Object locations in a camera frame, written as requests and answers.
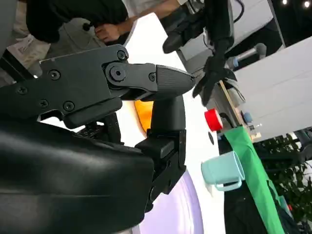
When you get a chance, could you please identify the person's hand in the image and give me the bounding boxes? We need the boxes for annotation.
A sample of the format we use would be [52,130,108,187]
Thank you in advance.
[94,22,122,42]

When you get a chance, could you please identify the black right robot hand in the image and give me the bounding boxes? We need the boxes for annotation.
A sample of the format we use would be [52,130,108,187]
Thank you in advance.
[0,44,195,234]

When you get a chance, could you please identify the green leafy plant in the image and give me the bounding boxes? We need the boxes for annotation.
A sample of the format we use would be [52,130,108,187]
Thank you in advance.
[253,133,312,220]

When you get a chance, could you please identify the person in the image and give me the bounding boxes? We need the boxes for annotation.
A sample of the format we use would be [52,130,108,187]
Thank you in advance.
[7,0,182,71]

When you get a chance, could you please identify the pale green mug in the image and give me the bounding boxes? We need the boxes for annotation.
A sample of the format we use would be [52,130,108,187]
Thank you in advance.
[201,150,245,192]

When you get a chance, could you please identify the lilac plate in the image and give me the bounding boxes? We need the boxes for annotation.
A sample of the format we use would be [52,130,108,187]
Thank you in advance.
[131,170,204,234]

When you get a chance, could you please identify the orange white toy bread roll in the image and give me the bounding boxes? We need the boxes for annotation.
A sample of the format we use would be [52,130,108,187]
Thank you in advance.
[135,100,154,134]

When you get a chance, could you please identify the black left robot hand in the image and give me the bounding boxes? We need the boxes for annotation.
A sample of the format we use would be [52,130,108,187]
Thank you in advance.
[192,40,237,105]

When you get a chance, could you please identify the green cloth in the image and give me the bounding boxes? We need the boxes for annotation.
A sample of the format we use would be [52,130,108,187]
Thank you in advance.
[223,123,286,234]

